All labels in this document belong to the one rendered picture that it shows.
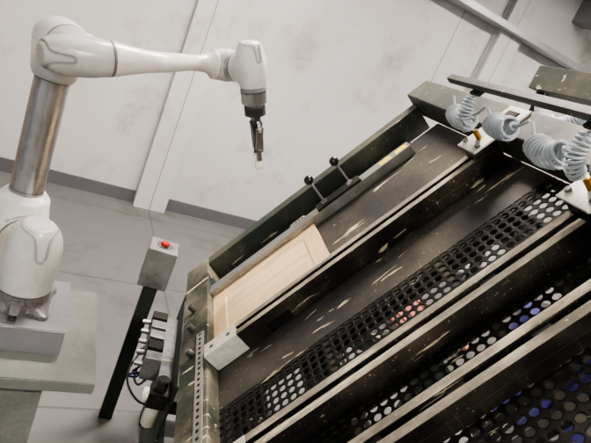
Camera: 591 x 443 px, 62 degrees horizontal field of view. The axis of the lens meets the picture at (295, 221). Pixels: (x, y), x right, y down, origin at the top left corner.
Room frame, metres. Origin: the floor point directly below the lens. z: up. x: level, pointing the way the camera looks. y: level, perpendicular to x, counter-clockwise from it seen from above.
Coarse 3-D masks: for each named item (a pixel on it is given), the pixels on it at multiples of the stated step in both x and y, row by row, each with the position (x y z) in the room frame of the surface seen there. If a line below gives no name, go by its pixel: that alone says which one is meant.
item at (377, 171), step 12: (408, 144) 1.89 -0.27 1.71; (396, 156) 1.87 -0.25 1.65; (408, 156) 1.88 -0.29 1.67; (372, 168) 1.88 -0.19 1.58; (384, 168) 1.86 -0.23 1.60; (372, 180) 1.85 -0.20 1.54; (348, 192) 1.83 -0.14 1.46; (360, 192) 1.85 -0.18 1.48; (336, 204) 1.83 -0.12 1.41; (312, 216) 1.81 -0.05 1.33; (324, 216) 1.82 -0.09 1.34; (300, 228) 1.80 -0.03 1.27; (276, 240) 1.81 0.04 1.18; (288, 240) 1.79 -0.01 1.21; (264, 252) 1.77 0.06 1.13; (252, 264) 1.76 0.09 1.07; (228, 276) 1.77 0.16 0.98; (240, 276) 1.76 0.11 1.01; (216, 288) 1.73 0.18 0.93
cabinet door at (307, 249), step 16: (304, 240) 1.73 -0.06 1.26; (320, 240) 1.66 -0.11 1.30; (272, 256) 1.76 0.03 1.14; (288, 256) 1.69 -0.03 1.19; (304, 256) 1.63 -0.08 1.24; (320, 256) 1.57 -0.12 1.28; (256, 272) 1.71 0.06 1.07; (272, 272) 1.65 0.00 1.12; (288, 272) 1.59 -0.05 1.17; (224, 288) 1.74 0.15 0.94; (240, 288) 1.68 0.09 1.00; (256, 288) 1.62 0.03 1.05; (272, 288) 1.56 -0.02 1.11; (224, 304) 1.63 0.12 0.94; (240, 304) 1.58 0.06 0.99; (256, 304) 1.52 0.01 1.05; (224, 320) 1.54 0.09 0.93
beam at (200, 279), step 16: (192, 272) 1.97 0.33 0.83; (208, 272) 1.88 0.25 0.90; (192, 288) 1.83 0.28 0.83; (208, 288) 1.76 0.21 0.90; (208, 304) 1.64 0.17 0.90; (192, 320) 1.60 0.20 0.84; (208, 320) 1.54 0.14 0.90; (192, 336) 1.50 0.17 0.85; (208, 336) 1.45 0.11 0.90; (192, 368) 1.33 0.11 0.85; (208, 368) 1.29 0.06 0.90; (192, 384) 1.25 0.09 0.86; (208, 384) 1.22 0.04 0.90; (192, 400) 1.19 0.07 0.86; (208, 400) 1.16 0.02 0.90; (176, 416) 1.16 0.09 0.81; (192, 416) 1.13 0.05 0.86; (208, 416) 1.10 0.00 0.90; (176, 432) 1.10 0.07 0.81; (192, 432) 1.07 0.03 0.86; (208, 432) 1.05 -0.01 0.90
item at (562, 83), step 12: (540, 72) 2.29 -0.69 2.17; (552, 72) 2.21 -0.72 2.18; (564, 72) 2.15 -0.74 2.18; (576, 72) 2.09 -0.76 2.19; (588, 72) 2.03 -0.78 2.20; (540, 84) 2.25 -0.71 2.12; (552, 84) 2.18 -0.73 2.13; (564, 84) 2.11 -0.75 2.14; (576, 84) 2.05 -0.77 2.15; (588, 84) 2.00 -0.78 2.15; (552, 96) 2.25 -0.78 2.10; (564, 96) 2.11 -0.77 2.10; (576, 96) 2.02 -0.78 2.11; (588, 96) 1.97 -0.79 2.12
